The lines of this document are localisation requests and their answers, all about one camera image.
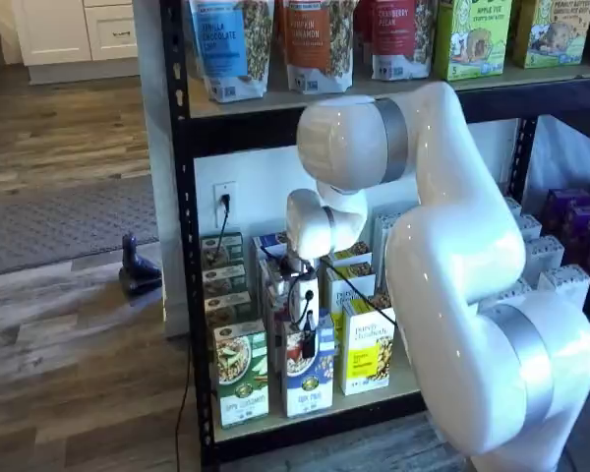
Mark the dark blue seal figurine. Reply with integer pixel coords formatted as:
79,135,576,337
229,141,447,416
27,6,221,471
119,234,162,298

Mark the black plug with cord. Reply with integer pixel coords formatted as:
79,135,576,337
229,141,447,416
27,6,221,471
214,194,233,257

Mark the white granola box blue label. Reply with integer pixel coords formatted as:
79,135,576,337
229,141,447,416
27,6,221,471
258,257,284,292
252,233,289,262

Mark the thin black floor cable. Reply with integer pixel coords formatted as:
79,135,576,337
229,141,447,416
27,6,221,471
174,338,194,472

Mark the black metal shelf rack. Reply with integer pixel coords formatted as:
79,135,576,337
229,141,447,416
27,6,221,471
159,0,590,466

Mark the blue and white oatmeal box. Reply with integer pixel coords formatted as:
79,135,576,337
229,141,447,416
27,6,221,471
280,309,337,419
265,278,291,375

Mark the white plastic sheet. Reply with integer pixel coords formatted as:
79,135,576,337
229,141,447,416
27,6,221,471
529,115,590,194

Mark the green peanut butter box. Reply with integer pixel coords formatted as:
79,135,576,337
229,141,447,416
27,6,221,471
509,0,590,70

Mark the white cabinet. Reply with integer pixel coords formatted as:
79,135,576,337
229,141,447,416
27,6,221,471
12,0,141,88

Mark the green oatmeal box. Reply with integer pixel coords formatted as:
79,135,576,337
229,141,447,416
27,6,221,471
204,291,254,329
201,265,249,299
199,231,246,271
212,318,270,429

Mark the particleboard shelf board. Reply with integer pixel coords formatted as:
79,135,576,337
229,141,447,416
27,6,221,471
186,61,590,120
210,363,427,443

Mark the green apple pie box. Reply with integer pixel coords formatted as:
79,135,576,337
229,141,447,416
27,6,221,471
433,0,514,83

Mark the orange granola pouch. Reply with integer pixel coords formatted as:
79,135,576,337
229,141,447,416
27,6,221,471
277,0,360,94

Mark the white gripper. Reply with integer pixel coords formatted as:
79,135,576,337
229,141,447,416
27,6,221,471
287,271,322,361

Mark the red granola pouch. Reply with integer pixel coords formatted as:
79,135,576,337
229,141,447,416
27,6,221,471
352,0,437,83

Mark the white wall outlet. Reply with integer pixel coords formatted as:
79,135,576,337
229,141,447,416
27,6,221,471
212,181,237,225

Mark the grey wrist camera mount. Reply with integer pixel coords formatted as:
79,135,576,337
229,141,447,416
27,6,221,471
269,267,292,296

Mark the grey door mat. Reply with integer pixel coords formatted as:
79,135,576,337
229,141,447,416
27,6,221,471
0,175,161,279

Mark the white granola box yellow label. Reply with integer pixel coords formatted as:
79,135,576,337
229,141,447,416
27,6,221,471
323,239,374,270
323,263,378,325
341,293,398,397

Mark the blue granola pouch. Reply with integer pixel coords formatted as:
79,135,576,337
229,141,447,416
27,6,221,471
189,0,276,104

